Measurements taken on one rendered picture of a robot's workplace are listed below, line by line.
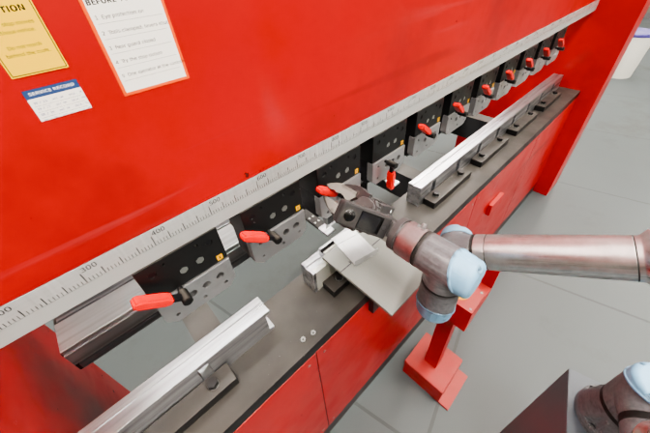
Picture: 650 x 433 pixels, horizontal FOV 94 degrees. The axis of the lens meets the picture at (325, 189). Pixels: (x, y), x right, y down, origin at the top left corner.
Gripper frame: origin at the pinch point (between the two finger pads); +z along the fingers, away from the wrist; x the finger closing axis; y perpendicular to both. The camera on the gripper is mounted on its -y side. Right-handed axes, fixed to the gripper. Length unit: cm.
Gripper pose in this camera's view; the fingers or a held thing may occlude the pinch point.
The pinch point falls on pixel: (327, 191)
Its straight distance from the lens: 70.8
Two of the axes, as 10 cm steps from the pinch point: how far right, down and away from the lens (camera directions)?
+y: 6.0, 1.5, 7.9
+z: -6.8, -4.2, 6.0
